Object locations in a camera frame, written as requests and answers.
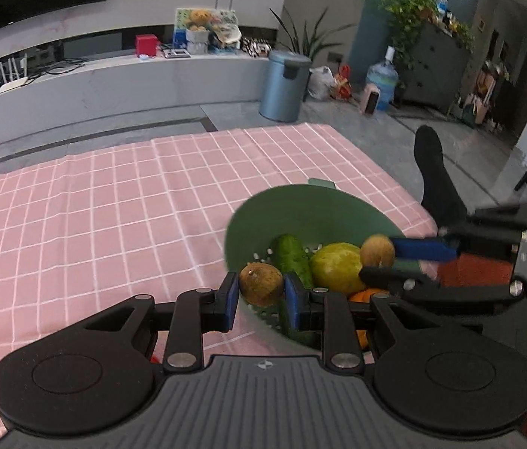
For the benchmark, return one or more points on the yellow-green lemon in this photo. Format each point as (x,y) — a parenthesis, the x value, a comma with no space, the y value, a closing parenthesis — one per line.
(338,266)

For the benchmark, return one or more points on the blue water jug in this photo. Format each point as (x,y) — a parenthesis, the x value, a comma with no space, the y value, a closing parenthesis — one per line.
(382,82)

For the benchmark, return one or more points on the green cucumber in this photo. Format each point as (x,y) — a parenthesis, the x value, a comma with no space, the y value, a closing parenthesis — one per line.
(293,257)

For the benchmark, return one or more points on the green colander bowl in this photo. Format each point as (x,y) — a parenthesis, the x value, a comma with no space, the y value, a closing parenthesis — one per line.
(291,210)

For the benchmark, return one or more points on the red patterned bag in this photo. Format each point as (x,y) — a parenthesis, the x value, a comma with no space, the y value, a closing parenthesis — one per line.
(343,85)

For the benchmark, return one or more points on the cluttered storage shelf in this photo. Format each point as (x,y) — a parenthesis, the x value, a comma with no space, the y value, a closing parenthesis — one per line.
(483,98)

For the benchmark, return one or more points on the person's right leg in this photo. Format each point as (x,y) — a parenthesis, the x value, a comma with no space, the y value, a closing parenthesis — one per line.
(436,177)

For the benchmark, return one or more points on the white plastic bag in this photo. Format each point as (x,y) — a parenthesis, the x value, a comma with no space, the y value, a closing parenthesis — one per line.
(320,83)

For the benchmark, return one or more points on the white marble media console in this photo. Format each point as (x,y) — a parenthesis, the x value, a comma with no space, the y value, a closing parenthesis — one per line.
(127,93)

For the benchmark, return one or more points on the tall floor plant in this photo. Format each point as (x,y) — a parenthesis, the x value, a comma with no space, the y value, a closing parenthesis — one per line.
(310,35)

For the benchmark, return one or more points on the printed sun hat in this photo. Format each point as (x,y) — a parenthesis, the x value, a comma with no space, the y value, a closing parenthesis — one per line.
(227,36)

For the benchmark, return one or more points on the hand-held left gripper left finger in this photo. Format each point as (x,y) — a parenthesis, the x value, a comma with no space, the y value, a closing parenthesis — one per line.
(230,301)

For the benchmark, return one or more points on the small pink heater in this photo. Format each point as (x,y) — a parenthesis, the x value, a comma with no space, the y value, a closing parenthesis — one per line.
(371,100)

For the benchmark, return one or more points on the red box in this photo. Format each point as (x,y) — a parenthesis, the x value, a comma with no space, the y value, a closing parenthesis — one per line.
(146,45)

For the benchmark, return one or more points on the small flat picture frame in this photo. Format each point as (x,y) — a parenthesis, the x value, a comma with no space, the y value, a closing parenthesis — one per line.
(177,52)

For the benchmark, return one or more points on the colourful picture board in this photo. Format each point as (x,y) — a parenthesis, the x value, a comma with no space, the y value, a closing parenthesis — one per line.
(181,21)

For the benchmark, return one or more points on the teddy bear bouquet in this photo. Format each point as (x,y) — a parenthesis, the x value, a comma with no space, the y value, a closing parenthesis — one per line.
(198,30)

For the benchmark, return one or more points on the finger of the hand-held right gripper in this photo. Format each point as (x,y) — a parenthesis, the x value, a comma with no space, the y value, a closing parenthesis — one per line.
(424,249)
(431,292)

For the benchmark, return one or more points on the leafy plant on cabinet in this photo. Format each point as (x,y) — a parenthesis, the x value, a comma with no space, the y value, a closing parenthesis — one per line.
(413,7)

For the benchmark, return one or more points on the brown kiwi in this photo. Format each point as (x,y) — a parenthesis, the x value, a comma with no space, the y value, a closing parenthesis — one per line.
(261,284)
(377,250)

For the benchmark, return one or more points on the orange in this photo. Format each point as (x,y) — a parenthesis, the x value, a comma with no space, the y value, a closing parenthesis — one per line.
(366,295)

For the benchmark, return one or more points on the blue-grey pedal bin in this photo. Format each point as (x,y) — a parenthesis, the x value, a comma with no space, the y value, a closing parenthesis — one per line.
(284,86)

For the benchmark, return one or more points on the white router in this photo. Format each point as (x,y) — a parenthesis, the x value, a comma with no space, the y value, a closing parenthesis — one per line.
(13,83)

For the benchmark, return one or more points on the dark grey cabinet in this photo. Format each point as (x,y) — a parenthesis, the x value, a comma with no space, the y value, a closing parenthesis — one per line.
(436,75)

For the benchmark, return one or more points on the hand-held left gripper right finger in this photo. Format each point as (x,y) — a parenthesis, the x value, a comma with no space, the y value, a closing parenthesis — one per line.
(291,301)

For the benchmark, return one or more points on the pink checked tablecloth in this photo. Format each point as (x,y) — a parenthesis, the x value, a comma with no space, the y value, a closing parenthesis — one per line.
(104,220)

